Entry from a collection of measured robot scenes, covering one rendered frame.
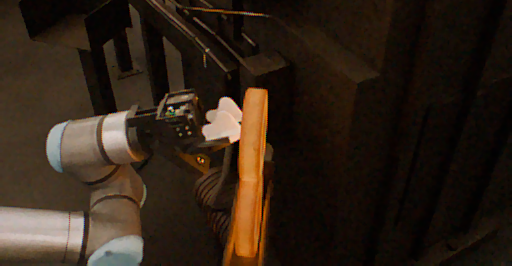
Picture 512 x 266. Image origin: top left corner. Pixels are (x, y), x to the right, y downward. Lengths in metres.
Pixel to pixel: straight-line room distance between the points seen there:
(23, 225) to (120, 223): 0.15
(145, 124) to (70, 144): 0.14
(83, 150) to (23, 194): 1.21
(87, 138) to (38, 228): 0.16
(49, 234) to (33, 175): 1.28
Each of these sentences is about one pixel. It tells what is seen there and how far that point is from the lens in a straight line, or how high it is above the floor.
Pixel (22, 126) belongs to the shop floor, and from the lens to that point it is 2.42.
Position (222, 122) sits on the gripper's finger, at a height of 0.90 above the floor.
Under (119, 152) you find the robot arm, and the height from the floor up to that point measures 0.84.
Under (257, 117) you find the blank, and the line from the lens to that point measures 0.77.
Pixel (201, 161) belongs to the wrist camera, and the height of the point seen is 0.79.
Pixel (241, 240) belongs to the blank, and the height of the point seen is 0.73.
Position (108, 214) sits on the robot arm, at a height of 0.74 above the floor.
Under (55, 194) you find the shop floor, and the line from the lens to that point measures 2.05.
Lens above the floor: 1.42
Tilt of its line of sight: 40 degrees down
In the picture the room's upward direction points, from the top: straight up
